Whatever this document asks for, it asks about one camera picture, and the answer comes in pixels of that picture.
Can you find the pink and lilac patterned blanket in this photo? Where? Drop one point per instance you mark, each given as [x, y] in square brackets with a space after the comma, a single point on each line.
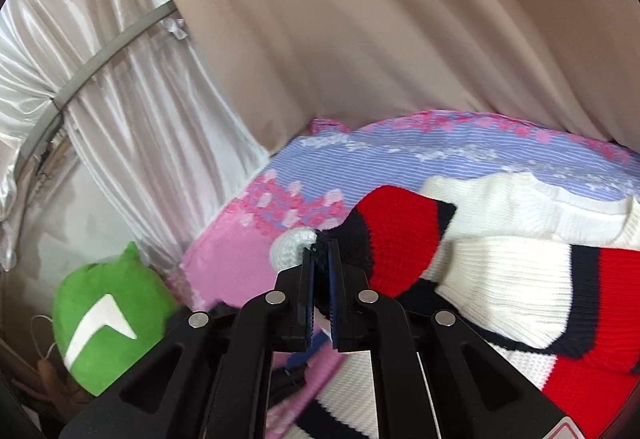
[320, 169]

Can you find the beige curtain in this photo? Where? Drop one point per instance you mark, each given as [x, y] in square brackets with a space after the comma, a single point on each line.
[380, 19]

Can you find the green plush toy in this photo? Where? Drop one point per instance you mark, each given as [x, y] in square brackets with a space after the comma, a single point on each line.
[107, 314]

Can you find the grey curtain tieback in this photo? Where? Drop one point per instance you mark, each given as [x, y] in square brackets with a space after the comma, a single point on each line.
[100, 64]

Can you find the white satin curtain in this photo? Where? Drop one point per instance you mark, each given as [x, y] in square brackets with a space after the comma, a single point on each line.
[130, 129]

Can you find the red white navy knit sweater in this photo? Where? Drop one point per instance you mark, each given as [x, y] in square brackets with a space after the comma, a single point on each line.
[505, 279]

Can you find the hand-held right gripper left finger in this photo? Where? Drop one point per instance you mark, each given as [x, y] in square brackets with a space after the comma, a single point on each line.
[309, 299]

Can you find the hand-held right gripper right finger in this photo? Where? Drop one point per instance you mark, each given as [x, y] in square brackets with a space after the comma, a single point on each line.
[334, 304]

